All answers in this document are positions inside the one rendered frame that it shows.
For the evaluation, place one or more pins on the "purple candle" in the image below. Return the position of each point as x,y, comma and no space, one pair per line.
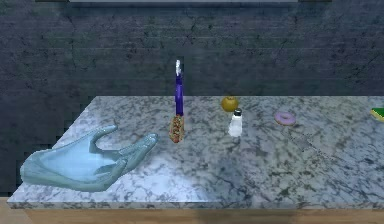
179,93

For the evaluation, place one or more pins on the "yellow-green apple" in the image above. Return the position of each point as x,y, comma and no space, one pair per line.
229,104

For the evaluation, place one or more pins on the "white salt shaker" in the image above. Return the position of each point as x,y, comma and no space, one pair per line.
235,126

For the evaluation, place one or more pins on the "marble top wooden counter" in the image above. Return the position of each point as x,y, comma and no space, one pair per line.
233,166

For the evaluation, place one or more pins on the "pink frosted doughnut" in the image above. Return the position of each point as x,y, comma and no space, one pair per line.
285,118

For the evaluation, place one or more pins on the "pale blue glass hand sculpture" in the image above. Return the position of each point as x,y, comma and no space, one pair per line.
76,163

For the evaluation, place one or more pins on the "green and yellow sponge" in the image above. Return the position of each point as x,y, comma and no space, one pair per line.
378,113

